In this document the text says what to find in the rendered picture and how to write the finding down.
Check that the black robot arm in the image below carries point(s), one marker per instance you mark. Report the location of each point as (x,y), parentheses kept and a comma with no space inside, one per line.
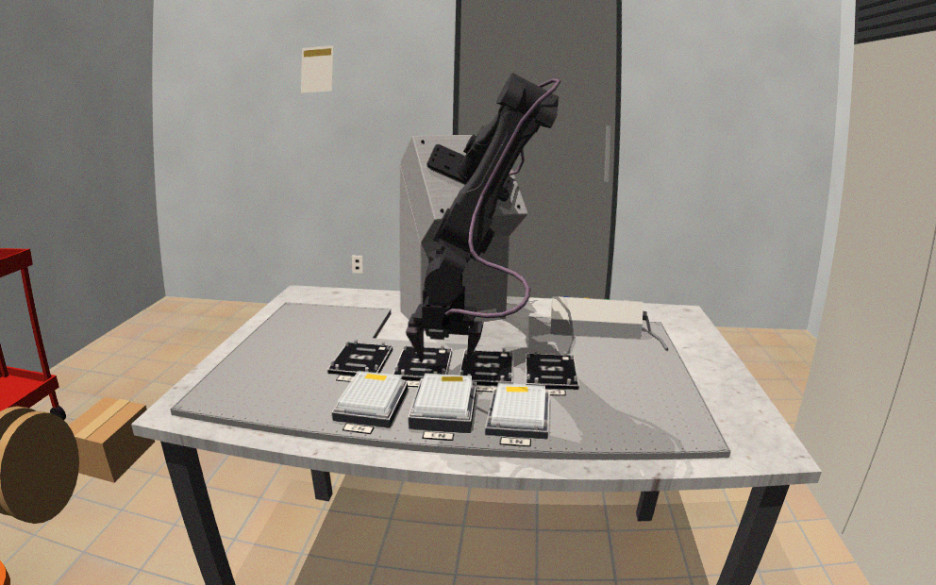
(485,179)

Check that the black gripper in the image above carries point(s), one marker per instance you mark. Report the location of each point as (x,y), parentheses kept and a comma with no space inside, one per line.
(468,326)

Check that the white multiwell plate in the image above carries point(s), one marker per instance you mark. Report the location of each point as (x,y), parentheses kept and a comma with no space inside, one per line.
(442,414)
(493,423)
(367,411)

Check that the grey control panel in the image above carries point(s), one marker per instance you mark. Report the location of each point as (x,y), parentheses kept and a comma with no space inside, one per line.
(599,318)

